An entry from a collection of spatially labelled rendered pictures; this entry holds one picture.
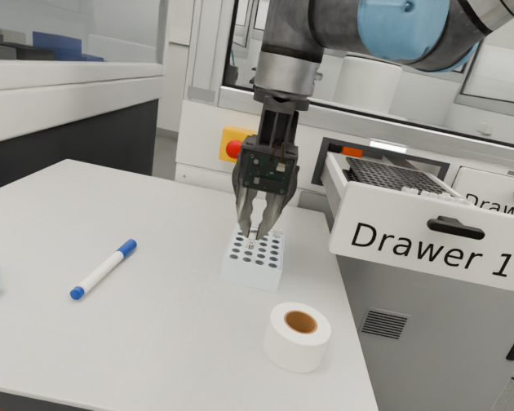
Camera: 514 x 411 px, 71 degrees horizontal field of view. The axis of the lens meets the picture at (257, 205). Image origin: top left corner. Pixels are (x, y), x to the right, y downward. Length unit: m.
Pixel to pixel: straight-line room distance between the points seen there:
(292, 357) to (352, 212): 0.22
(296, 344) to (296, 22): 0.34
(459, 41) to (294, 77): 0.18
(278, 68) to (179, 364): 0.34
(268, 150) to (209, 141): 0.43
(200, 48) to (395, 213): 0.53
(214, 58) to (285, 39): 0.41
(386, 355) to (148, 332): 0.83
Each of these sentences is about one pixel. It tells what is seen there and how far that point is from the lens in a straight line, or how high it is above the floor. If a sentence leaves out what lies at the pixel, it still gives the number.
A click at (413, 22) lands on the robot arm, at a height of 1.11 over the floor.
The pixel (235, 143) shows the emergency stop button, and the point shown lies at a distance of 0.76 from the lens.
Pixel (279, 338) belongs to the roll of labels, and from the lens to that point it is 0.41.
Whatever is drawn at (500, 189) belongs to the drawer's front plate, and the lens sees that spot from 0.97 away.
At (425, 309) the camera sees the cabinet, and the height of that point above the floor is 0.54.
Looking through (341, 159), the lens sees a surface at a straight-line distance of 0.87.
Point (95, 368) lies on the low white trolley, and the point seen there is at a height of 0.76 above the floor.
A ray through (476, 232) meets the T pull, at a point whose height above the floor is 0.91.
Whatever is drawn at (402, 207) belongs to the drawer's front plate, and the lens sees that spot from 0.54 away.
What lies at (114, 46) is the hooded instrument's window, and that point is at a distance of 1.37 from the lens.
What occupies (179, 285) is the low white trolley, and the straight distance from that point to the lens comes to 0.51.
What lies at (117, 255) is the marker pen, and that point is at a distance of 0.54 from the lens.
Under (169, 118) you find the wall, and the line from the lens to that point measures 4.45.
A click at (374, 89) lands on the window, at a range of 0.86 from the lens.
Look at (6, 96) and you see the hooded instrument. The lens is 0.91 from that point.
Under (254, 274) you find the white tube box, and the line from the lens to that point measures 0.51.
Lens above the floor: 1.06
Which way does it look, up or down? 22 degrees down
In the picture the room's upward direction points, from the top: 12 degrees clockwise
